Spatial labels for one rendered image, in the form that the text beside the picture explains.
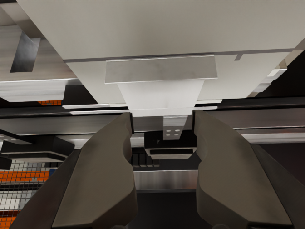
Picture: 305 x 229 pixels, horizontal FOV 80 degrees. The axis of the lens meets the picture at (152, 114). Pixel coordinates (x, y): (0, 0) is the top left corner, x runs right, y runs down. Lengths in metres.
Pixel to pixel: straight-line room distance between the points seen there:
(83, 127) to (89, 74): 0.34
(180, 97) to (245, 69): 0.07
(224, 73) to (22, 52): 0.27
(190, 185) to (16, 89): 0.26
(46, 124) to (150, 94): 0.40
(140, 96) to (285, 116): 0.43
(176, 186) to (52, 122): 0.41
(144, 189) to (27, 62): 0.24
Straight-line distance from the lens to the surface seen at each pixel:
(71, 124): 0.53
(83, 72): 0.18
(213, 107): 0.26
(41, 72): 0.28
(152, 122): 0.47
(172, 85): 0.19
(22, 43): 0.33
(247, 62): 0.18
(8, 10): 0.29
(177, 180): 0.22
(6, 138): 0.46
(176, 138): 0.39
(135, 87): 0.19
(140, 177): 0.22
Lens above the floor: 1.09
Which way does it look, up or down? 21 degrees down
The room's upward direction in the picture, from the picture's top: 179 degrees clockwise
